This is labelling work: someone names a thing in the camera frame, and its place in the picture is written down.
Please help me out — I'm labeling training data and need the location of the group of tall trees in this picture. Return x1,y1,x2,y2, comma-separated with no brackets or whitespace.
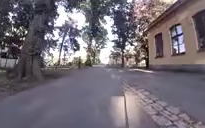
44,0,173,69

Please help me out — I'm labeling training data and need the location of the dirt and grass verge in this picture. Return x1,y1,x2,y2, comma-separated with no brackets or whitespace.
0,68,74,99

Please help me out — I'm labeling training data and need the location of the tree with thick trunk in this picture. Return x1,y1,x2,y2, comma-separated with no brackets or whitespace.
6,0,69,83

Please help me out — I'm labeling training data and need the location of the white wall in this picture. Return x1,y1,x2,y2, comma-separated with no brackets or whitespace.
0,57,19,69

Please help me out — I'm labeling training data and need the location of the grey asphalt pavement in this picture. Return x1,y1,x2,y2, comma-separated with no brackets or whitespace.
109,66,205,128

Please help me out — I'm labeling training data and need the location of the grey asphalt road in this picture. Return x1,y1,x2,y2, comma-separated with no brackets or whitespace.
0,65,151,128

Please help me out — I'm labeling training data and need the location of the cobblestone strip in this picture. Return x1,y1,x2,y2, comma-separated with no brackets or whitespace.
104,68,205,128

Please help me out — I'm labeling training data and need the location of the yellow single-storey building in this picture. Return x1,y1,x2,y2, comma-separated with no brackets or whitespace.
143,0,205,73

